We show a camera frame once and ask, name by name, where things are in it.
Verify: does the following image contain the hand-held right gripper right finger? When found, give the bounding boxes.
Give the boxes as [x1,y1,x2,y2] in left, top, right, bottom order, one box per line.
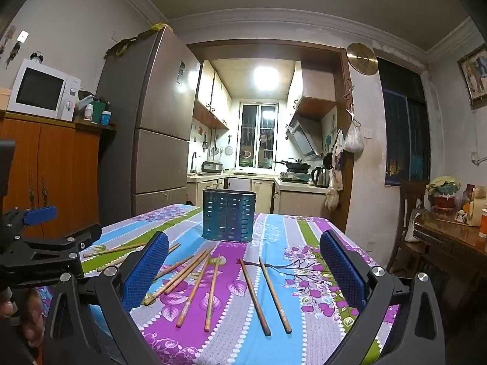
[320,230,446,365]

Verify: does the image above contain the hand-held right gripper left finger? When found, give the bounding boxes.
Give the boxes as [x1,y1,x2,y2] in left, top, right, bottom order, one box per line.
[43,231,170,365]

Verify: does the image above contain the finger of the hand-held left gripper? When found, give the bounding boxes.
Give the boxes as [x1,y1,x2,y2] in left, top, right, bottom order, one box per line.
[11,224,103,270]
[2,206,58,236]

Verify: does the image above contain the bunch of wooden chopsticks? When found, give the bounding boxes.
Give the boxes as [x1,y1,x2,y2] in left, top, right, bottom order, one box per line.
[83,242,293,337]

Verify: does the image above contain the blue perforated utensil holder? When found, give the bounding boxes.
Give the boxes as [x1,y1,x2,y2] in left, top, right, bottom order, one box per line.
[201,189,256,242]

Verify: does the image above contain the person's left hand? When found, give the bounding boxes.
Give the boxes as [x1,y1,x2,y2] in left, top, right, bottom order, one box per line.
[0,288,44,346]

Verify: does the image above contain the orange wooden cabinet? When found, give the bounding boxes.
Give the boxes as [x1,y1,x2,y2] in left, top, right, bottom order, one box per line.
[0,110,117,238]

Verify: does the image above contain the white bag on chair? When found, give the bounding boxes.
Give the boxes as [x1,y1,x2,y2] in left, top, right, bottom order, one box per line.
[403,209,423,242]

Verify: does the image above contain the white microwave oven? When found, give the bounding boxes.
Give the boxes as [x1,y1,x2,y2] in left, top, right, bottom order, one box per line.
[7,59,81,122]

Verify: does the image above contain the cream kitchen base cabinets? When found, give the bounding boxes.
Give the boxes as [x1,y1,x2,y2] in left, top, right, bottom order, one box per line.
[186,176,328,218]

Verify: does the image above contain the hanging cloths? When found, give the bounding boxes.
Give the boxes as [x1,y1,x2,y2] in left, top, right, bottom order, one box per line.
[324,129,345,210]

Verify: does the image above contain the steel electric kettle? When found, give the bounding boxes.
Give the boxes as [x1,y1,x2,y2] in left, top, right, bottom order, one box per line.
[311,166,331,188]

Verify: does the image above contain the striped floral tablecloth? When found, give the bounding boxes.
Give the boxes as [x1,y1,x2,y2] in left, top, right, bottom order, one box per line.
[38,203,400,365]

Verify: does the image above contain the wooden chair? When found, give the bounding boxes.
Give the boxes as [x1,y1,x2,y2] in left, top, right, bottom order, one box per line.
[387,180,430,272]

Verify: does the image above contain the gas stove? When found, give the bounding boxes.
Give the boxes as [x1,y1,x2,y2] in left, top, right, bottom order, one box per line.
[279,172,310,184]

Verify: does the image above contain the wooden side table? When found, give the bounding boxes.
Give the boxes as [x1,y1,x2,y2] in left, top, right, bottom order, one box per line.
[413,212,487,314]

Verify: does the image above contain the black wok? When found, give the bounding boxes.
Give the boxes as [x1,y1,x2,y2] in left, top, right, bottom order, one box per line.
[273,158,313,172]

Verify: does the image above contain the potted flowers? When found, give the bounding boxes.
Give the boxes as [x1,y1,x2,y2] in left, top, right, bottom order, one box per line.
[426,176,462,210]

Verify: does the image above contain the white plastic bag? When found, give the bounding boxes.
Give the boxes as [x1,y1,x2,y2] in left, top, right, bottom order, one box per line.
[343,119,365,153]

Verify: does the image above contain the steel range hood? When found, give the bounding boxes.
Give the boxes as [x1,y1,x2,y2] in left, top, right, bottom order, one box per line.
[286,116,324,156]

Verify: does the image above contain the grey refrigerator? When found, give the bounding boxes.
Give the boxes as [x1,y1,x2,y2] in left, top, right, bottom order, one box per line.
[95,26,202,217]

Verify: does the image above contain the cardboard boxes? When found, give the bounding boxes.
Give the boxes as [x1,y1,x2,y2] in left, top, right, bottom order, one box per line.
[454,184,487,227]

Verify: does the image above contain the dark curtained window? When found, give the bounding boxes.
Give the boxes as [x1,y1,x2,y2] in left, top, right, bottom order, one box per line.
[377,59,432,188]

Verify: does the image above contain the kitchen window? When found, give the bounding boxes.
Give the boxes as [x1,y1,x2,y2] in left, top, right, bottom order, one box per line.
[239,103,278,169]

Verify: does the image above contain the yellow-green bag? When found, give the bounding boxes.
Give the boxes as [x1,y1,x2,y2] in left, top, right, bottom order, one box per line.
[104,23,172,58]

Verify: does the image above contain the kitchen ceiling light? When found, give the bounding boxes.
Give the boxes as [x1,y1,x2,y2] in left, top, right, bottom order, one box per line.
[254,66,281,90]

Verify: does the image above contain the cream wall cabinet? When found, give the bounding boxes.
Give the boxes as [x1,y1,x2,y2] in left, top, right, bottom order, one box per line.
[193,61,233,130]
[287,61,338,118]

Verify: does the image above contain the gold wall clock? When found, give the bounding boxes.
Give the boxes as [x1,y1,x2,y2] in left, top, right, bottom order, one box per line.
[346,43,378,75]

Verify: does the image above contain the framed wall picture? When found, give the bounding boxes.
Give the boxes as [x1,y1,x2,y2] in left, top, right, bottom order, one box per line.
[457,45,487,108]

